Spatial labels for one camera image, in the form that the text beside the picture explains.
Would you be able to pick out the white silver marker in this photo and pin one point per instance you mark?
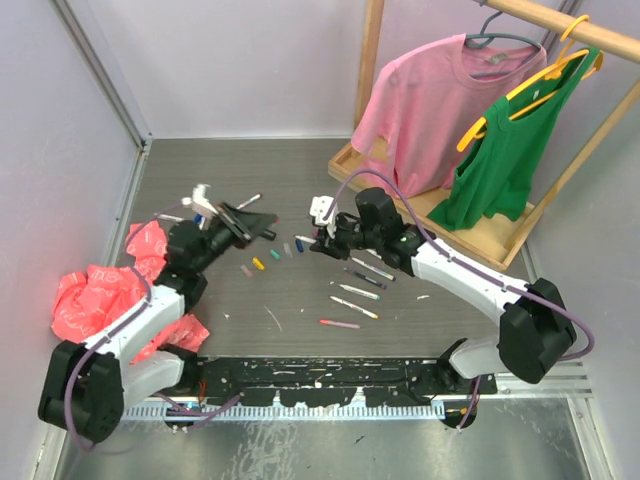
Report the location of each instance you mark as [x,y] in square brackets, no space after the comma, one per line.
[169,217]

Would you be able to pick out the yellow pen cap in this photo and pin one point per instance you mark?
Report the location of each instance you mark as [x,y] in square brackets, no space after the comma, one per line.
[258,264]

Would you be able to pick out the clear pink pen cap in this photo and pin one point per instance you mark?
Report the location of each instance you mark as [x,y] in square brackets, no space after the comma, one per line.
[246,271]

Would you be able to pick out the pink cap marker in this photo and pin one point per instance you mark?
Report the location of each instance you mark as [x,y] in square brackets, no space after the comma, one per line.
[250,201]

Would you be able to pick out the yellow hanger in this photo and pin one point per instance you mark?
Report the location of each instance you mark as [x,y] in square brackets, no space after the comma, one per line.
[552,72]

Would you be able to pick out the green tank top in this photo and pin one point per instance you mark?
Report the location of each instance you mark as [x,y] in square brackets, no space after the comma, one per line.
[495,178]

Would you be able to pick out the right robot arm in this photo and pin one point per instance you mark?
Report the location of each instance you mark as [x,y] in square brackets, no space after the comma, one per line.
[533,334]

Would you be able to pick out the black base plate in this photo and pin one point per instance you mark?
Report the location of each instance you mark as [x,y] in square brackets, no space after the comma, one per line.
[322,382]

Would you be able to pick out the purple marker pen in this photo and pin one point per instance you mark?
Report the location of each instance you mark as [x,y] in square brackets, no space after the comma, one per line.
[365,278]

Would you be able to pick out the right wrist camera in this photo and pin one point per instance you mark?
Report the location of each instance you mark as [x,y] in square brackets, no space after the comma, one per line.
[322,213]

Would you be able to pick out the teal marker pen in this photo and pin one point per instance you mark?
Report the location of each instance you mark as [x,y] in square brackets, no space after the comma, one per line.
[360,292]

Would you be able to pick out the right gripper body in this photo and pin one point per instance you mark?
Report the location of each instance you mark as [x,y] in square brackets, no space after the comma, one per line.
[349,234]

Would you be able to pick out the red crumpled plastic bag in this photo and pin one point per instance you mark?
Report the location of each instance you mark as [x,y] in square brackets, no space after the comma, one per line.
[86,302]

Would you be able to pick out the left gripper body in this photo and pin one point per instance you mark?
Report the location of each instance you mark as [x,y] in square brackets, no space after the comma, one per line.
[227,230]

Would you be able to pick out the cable duct rail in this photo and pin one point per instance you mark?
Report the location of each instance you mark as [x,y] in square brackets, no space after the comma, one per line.
[158,410]

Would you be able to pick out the yellow marker pen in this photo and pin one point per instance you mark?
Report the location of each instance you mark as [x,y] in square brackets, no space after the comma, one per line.
[354,307]

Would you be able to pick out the orange black highlighter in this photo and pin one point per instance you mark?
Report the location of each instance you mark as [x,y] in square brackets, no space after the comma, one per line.
[269,234]

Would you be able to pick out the pink t-shirt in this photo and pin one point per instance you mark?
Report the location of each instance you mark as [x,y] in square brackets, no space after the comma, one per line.
[424,101]

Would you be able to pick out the wooden clothes rack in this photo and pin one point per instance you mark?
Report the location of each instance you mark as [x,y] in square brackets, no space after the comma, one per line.
[493,241]

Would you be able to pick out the light pink marker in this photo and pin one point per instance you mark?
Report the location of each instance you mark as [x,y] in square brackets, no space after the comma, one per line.
[338,324]

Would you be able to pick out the red cap marker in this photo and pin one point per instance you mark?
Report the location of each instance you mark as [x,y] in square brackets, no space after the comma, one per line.
[305,239]

